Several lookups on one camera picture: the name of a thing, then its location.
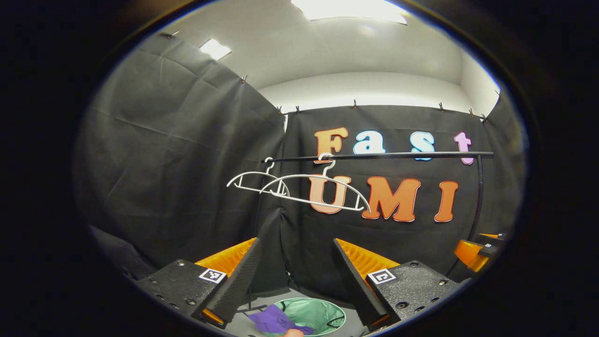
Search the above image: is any small ceiling light panel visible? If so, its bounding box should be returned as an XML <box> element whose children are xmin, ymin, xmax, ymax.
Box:
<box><xmin>200</xmin><ymin>38</ymin><xmax>232</xmax><ymax>60</ymax></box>

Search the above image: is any green laundry hamper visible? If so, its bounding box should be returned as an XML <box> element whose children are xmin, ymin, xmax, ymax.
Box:
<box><xmin>274</xmin><ymin>298</ymin><xmax>347</xmax><ymax>337</ymax></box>

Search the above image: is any black clothes rail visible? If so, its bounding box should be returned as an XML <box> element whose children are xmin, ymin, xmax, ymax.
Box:
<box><xmin>253</xmin><ymin>151</ymin><xmax>496</xmax><ymax>281</ymax></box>

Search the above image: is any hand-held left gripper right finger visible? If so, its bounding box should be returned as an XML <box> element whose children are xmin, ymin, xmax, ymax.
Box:
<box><xmin>331</xmin><ymin>239</ymin><xmax>471</xmax><ymax>330</ymax></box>

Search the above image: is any large ceiling light panel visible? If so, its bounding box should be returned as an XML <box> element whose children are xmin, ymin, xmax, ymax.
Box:
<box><xmin>291</xmin><ymin>0</ymin><xmax>408</xmax><ymax>25</ymax></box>

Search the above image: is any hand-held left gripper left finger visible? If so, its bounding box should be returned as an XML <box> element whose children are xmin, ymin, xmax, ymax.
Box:
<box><xmin>133</xmin><ymin>237</ymin><xmax>263</xmax><ymax>328</ymax></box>

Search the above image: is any white clothes hanger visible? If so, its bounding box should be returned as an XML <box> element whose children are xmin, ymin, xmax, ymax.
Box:
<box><xmin>260</xmin><ymin>153</ymin><xmax>373</xmax><ymax>214</ymax></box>
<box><xmin>227</xmin><ymin>158</ymin><xmax>291</xmax><ymax>197</ymax></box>

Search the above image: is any purple corduroy jacket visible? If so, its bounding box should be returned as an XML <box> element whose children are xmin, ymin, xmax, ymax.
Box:
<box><xmin>248</xmin><ymin>304</ymin><xmax>314</xmax><ymax>336</ymax></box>

